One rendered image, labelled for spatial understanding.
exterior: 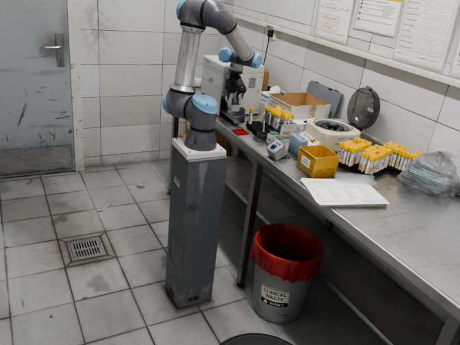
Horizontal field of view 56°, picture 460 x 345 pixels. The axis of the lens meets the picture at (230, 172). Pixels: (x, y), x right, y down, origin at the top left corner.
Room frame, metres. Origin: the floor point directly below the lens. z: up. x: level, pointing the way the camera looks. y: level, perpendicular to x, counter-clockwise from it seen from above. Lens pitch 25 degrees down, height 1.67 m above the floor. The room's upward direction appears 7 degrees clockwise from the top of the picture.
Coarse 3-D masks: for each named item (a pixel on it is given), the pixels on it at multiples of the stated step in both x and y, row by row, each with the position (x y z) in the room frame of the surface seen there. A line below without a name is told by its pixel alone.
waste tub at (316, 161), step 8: (304, 152) 1.80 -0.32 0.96; (312, 152) 1.87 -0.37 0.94; (320, 152) 1.89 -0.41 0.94; (328, 152) 1.85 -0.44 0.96; (304, 160) 1.79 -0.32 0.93; (312, 160) 1.73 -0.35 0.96; (320, 160) 1.73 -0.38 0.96; (328, 160) 1.75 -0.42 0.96; (336, 160) 1.77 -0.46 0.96; (304, 168) 1.78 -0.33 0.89; (312, 168) 1.72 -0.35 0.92; (320, 168) 1.74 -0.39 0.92; (328, 168) 1.75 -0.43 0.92; (336, 168) 1.77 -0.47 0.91; (312, 176) 1.72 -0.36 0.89; (320, 176) 1.74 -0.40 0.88; (328, 176) 1.76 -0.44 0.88
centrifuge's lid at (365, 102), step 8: (360, 88) 2.26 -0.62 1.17; (368, 88) 2.21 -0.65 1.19; (352, 96) 2.30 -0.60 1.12; (360, 96) 2.30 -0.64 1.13; (368, 96) 2.26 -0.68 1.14; (376, 96) 2.16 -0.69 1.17; (352, 104) 2.31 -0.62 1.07; (360, 104) 2.30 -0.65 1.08; (368, 104) 2.26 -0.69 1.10; (376, 104) 2.13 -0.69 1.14; (352, 112) 2.30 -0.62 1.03; (360, 112) 2.28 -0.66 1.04; (368, 112) 2.24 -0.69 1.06; (376, 112) 2.12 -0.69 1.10; (352, 120) 2.27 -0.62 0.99; (360, 120) 2.25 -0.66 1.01; (368, 120) 2.20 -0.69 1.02; (360, 128) 2.15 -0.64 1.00
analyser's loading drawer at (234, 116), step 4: (220, 108) 2.46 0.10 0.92; (224, 108) 2.47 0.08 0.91; (228, 108) 2.48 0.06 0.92; (224, 112) 2.39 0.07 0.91; (232, 112) 2.33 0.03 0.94; (236, 112) 2.35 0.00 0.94; (228, 116) 2.35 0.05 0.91; (232, 116) 2.33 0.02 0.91; (236, 116) 2.28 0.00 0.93; (240, 116) 2.30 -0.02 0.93; (244, 116) 2.31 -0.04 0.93; (236, 120) 2.29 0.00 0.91; (240, 120) 2.30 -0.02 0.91; (244, 120) 2.31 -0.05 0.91
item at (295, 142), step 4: (292, 136) 1.98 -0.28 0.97; (296, 136) 1.96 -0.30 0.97; (292, 140) 1.98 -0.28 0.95; (296, 140) 1.94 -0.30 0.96; (300, 140) 1.92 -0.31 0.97; (304, 140) 1.92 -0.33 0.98; (308, 140) 1.93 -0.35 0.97; (292, 144) 1.97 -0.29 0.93; (296, 144) 1.94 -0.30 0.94; (300, 144) 1.91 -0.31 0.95; (304, 144) 1.92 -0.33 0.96; (288, 148) 2.00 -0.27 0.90; (292, 148) 1.97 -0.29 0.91; (296, 148) 1.93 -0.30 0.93; (288, 152) 1.97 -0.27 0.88; (292, 152) 1.96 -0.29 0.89; (296, 152) 1.93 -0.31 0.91; (292, 156) 1.93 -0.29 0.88; (296, 156) 1.92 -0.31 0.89
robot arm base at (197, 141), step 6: (192, 132) 1.84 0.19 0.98; (198, 132) 1.83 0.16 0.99; (204, 132) 1.83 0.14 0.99; (210, 132) 1.85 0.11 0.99; (186, 138) 1.86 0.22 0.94; (192, 138) 1.84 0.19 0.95; (198, 138) 1.82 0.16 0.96; (204, 138) 1.83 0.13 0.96; (210, 138) 1.84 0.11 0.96; (186, 144) 1.84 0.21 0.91; (192, 144) 1.82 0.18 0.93; (198, 144) 1.82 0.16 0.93; (204, 144) 1.82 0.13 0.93; (210, 144) 1.84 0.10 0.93; (216, 144) 1.88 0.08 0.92; (198, 150) 1.81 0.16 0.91; (204, 150) 1.82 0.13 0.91; (210, 150) 1.83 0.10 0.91
